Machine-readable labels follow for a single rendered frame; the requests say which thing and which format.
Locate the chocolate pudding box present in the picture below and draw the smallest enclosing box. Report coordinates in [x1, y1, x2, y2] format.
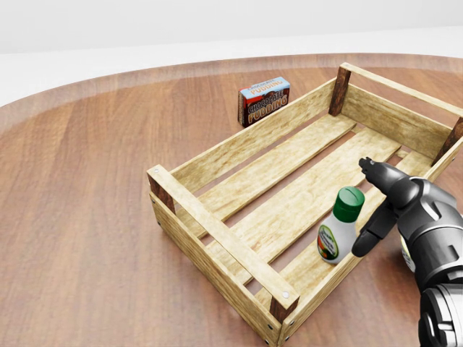
[237, 76, 292, 129]

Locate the wooden slat tray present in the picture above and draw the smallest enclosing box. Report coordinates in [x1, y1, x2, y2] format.
[146, 61, 463, 347]

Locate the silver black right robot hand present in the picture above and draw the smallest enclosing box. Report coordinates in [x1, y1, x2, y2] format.
[351, 156, 463, 292]

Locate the white container with yellow edge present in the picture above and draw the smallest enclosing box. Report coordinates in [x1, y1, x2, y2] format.
[399, 236, 417, 273]

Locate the salad dressing bottle green cap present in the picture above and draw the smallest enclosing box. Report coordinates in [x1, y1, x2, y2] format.
[317, 186, 366, 265]

